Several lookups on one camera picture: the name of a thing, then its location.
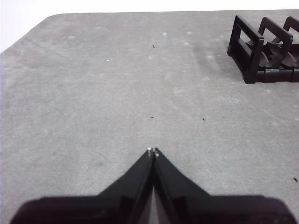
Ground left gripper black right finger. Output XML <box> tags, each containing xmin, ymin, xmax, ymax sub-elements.
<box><xmin>154</xmin><ymin>147</ymin><xmax>294</xmax><ymax>224</ymax></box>

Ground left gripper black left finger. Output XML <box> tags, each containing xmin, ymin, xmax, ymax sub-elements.
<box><xmin>9</xmin><ymin>147</ymin><xmax>155</xmax><ymax>224</ymax></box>

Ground black plate rack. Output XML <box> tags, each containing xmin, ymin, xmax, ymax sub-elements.
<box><xmin>227</xmin><ymin>15</ymin><xmax>299</xmax><ymax>84</ymax></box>

